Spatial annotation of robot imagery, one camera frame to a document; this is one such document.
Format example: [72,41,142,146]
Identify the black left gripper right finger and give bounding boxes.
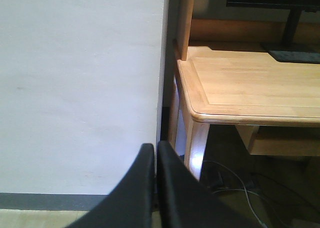
[156,140,259,228]

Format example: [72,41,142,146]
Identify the light wooden desk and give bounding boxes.
[168,0,320,179]

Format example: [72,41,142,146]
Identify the black computer monitor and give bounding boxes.
[226,0,320,64]

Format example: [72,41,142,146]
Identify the white cable under desk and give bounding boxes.
[212,187,268,228]

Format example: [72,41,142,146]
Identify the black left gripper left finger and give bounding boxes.
[68,143,155,228]

